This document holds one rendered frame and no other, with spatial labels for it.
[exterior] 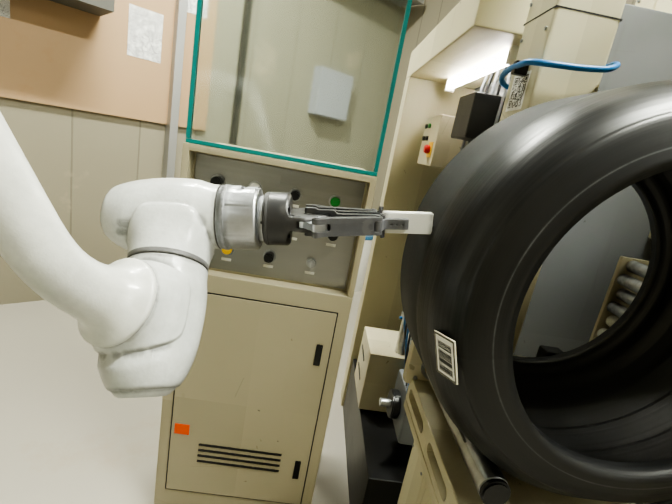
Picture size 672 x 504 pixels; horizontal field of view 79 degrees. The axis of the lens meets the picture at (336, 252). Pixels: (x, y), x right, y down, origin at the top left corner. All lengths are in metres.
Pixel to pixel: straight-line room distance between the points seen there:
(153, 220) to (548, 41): 0.77
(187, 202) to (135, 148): 2.69
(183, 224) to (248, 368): 0.90
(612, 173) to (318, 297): 0.91
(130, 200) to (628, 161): 0.59
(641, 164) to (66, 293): 0.60
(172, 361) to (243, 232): 0.18
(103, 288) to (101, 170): 2.76
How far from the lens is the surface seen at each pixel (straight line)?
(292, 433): 1.51
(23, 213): 0.43
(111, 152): 3.21
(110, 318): 0.48
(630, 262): 1.24
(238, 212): 0.55
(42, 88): 3.09
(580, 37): 0.99
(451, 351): 0.54
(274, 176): 1.24
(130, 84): 3.20
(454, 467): 0.79
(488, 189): 0.53
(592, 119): 0.57
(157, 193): 0.58
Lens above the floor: 1.34
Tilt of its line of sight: 14 degrees down
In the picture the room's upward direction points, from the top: 11 degrees clockwise
